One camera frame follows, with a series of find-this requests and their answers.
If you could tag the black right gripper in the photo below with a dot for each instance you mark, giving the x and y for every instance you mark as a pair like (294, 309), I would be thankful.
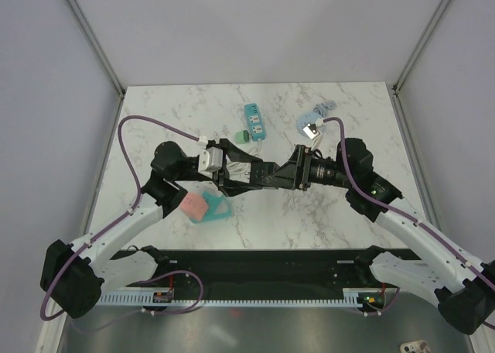
(295, 173)

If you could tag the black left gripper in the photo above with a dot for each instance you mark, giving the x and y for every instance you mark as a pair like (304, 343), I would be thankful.
(230, 187)

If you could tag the teal triangular power strip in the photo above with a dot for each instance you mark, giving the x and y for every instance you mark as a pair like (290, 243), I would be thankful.
(218, 207)

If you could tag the blue rectangular power strip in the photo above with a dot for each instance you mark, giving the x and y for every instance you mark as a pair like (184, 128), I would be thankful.
(255, 123)

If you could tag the pink cube socket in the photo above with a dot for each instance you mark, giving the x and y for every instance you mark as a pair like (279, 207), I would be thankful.
(194, 206)

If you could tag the black cube charger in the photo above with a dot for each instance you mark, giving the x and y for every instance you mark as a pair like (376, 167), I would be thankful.
(258, 172)

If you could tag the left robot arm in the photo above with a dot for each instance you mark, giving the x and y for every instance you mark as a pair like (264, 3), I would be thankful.
(75, 275)

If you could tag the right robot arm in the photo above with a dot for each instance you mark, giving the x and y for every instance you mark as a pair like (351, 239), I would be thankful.
(458, 283)

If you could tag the green plug adapter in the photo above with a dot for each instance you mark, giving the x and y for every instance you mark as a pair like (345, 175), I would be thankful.
(242, 137)

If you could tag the blue round power strip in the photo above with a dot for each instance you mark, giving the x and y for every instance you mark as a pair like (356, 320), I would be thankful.
(303, 120)

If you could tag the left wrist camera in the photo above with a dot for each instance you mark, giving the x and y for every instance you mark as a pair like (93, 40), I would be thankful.
(210, 161)

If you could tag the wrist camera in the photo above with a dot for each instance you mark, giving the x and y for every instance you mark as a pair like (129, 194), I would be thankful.
(210, 161)
(312, 131)

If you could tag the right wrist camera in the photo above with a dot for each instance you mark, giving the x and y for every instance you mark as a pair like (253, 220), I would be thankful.
(312, 131)

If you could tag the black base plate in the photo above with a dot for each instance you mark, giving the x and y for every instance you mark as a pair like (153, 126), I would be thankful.
(263, 273)

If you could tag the right aluminium frame post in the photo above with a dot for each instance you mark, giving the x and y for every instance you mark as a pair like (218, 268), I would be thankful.
(421, 44)

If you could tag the aluminium frame post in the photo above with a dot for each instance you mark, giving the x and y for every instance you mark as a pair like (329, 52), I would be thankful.
(95, 45)
(421, 44)

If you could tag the white cable duct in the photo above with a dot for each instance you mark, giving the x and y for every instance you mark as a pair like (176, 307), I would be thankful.
(163, 297)

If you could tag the left aluminium frame post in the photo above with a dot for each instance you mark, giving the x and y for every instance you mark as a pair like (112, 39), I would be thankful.
(95, 45)

